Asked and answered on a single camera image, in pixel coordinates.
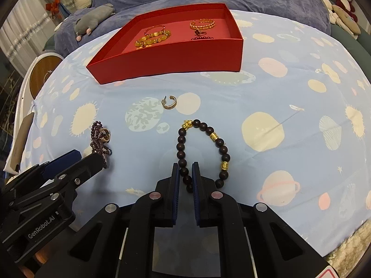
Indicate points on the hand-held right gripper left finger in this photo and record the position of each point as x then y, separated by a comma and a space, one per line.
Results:
175, 197

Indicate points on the brown flat panel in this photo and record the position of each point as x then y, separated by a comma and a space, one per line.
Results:
23, 139

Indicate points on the cream fluffy cloth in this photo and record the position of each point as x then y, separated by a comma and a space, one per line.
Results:
350, 246

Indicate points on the dark green cushioned bed frame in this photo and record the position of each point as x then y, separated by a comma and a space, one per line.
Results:
356, 49

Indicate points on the dark glass window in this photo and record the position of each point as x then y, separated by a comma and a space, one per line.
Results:
8, 98

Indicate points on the beige cookie plush toy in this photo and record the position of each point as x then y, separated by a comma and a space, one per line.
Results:
347, 20

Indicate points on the red ribbon bow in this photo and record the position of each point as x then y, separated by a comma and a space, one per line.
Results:
53, 7

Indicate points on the small gold hoop earring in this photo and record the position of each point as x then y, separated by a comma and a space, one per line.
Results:
173, 104

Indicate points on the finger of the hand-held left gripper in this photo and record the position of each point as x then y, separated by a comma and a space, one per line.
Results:
63, 159
89, 163

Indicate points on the red cardboard box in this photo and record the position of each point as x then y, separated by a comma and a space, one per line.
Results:
174, 58

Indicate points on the white device with wooden disc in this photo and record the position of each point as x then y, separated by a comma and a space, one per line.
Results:
43, 72

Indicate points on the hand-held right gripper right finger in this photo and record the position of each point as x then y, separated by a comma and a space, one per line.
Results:
196, 197

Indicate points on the grey mouse plush toy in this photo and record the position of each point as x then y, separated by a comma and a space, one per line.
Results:
95, 17

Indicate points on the white curtain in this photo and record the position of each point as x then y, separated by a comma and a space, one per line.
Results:
26, 20

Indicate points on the cream beaded plush toy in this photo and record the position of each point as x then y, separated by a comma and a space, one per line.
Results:
329, 5

